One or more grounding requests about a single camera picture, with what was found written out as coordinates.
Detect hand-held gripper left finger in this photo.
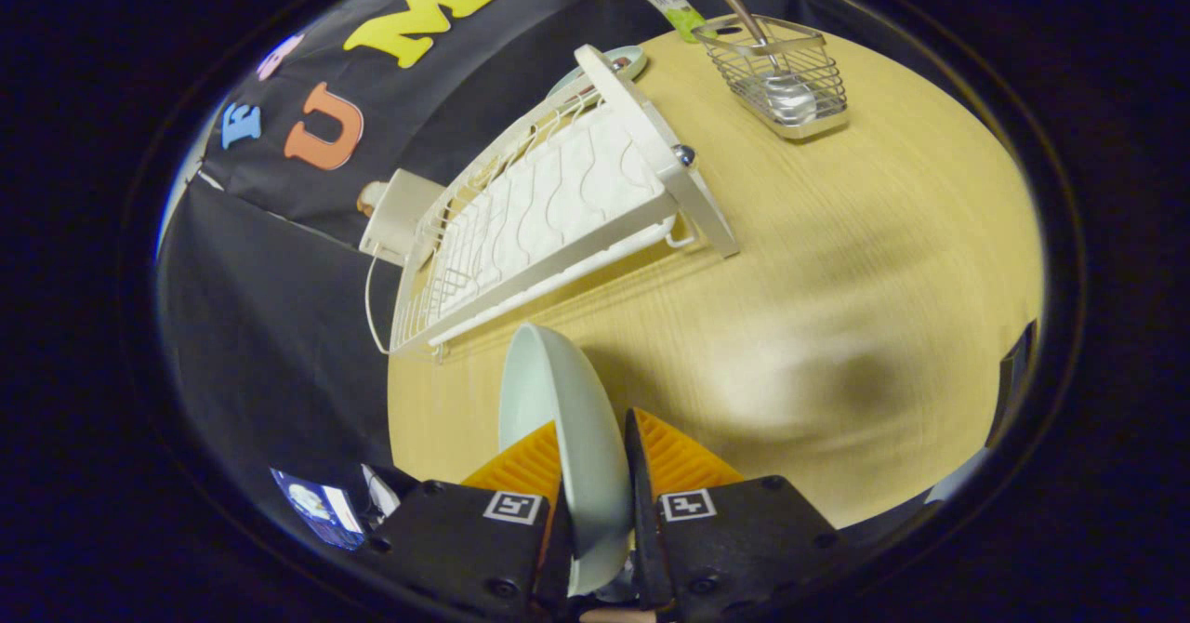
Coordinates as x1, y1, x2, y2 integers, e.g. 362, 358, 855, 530
372, 420, 573, 620

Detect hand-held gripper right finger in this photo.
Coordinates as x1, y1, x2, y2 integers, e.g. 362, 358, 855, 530
625, 407, 838, 620

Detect pale green plate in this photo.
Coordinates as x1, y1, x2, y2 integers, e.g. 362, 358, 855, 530
498, 323, 635, 596

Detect white wire dish rack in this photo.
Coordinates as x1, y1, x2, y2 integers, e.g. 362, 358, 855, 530
364, 44, 740, 361

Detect metal wire basket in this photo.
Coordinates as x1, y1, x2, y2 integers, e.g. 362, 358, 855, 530
693, 14, 850, 140

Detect wooden handle metal spoon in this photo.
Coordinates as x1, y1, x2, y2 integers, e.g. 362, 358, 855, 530
709, 0, 819, 126

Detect small pale green dish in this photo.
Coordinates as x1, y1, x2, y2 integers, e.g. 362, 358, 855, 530
549, 45, 648, 99

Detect blue and white screen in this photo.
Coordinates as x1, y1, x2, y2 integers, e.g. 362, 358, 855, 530
270, 468, 365, 551

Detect black backdrop cloth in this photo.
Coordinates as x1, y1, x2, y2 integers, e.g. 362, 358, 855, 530
153, 0, 810, 512

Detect black table edge block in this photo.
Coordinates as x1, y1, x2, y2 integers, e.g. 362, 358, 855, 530
985, 321, 1038, 447

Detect white toaster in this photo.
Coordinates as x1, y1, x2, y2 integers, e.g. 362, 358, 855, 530
358, 169, 447, 266

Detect green label drink bottle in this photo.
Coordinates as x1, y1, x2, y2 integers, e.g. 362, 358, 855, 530
625, 0, 707, 45

